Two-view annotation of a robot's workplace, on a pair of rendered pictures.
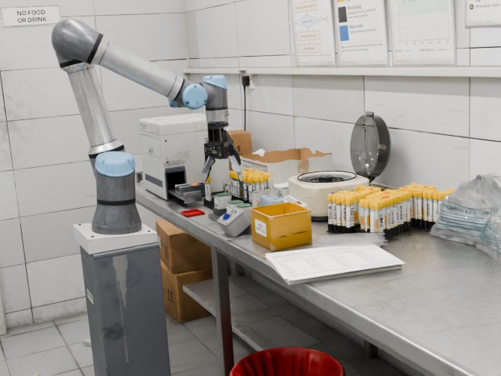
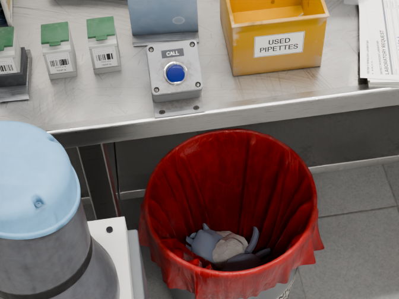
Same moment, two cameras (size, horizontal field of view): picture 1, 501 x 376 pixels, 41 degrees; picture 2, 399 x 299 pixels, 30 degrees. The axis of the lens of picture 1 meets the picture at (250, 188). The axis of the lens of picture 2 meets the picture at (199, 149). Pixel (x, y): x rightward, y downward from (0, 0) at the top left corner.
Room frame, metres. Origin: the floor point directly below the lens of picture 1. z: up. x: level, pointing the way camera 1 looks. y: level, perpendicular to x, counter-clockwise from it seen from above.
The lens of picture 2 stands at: (1.70, 0.72, 1.66)
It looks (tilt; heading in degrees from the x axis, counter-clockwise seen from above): 52 degrees down; 290
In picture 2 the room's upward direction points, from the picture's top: 3 degrees counter-clockwise
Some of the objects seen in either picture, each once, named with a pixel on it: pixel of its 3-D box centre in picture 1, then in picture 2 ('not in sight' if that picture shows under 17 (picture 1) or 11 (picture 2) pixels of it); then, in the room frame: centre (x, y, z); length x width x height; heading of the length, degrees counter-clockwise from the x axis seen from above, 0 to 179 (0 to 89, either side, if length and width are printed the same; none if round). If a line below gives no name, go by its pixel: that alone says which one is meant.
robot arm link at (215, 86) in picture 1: (215, 92); not in sight; (2.23, 0.10, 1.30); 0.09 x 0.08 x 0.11; 105
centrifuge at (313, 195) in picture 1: (323, 194); not in sight; (2.21, -0.24, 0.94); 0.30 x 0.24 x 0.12; 107
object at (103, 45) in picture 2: (244, 215); (103, 44); (2.10, 0.03, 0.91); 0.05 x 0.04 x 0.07; 116
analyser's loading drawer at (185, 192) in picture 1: (183, 190); not in sight; (2.49, 0.26, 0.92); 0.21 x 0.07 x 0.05; 26
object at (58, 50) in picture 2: (235, 211); (59, 50); (2.16, 0.05, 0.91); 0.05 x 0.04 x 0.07; 116
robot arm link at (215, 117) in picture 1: (218, 116); not in sight; (2.23, 0.09, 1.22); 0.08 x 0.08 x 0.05
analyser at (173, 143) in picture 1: (185, 154); not in sight; (2.70, 0.26, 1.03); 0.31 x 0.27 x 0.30; 26
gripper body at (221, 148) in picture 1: (218, 140); not in sight; (2.22, 0.10, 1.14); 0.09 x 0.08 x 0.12; 162
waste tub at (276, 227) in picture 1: (280, 225); (270, 15); (1.88, -0.08, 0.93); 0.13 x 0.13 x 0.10; 25
